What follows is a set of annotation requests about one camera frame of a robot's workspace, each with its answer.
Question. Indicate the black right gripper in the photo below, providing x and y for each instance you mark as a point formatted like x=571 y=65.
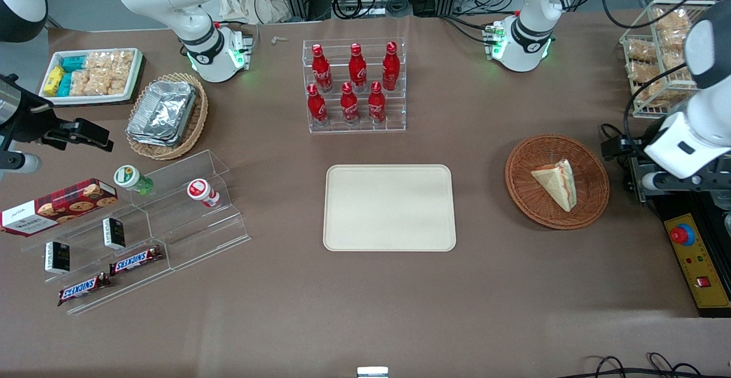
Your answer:
x=24 y=125

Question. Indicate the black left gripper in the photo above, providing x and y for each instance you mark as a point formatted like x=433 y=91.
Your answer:
x=633 y=147

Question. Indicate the triangular sandwich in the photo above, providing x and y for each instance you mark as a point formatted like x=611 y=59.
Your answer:
x=557 y=187

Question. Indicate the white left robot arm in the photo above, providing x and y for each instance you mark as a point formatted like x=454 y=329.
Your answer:
x=537 y=1

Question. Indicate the white snack tray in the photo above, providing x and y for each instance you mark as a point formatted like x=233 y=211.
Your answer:
x=134 y=78

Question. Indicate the round brown wicker basket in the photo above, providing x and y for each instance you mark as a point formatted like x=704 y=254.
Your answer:
x=525 y=189

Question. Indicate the oval light wicker basket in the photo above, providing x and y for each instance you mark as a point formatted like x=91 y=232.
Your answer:
x=197 y=121

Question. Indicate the beige rectangular tray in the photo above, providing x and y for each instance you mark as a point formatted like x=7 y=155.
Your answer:
x=388 y=206

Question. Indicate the black sealing appliance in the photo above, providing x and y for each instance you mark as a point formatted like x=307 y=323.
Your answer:
x=637 y=184

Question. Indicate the green lid drink bottle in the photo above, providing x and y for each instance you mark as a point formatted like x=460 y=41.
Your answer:
x=128 y=177

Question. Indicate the clear rice cracker bag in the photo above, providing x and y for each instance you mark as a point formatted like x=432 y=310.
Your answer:
x=108 y=60
x=88 y=83
x=120 y=80

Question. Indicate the teal snack packet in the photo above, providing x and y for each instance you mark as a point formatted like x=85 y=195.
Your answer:
x=64 y=85
x=73 y=63

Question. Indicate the bagged fried snack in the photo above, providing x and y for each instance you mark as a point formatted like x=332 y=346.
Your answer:
x=675 y=41
x=641 y=51
x=671 y=19
x=651 y=92

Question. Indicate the yellow snack packet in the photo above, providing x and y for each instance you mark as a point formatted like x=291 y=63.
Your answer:
x=53 y=81

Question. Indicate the aluminium foil container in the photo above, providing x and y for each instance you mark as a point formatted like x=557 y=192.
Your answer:
x=163 y=109

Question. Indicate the red tartan cookie box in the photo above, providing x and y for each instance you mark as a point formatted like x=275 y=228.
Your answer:
x=57 y=206

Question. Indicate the small black white box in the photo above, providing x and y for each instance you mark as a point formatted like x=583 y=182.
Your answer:
x=57 y=257
x=113 y=233

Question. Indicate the red lid drink bottle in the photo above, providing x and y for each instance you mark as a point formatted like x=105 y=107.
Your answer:
x=201 y=190

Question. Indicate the snickers chocolate bar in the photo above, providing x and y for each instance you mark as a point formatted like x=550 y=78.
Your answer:
x=136 y=260
x=83 y=289

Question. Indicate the clear acrylic tiered shelf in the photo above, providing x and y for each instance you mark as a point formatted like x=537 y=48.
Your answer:
x=194 y=229

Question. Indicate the yellow emergency stop control box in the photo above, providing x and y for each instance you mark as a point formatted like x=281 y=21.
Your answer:
x=702 y=264

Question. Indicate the small beige scrap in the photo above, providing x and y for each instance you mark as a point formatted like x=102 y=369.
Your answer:
x=280 y=39

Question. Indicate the red cola bottle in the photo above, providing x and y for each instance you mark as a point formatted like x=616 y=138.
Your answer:
x=376 y=105
x=317 y=108
x=349 y=107
x=357 y=69
x=390 y=69
x=321 y=72

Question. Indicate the clear acrylic bottle rack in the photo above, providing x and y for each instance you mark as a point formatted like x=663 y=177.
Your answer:
x=400 y=81

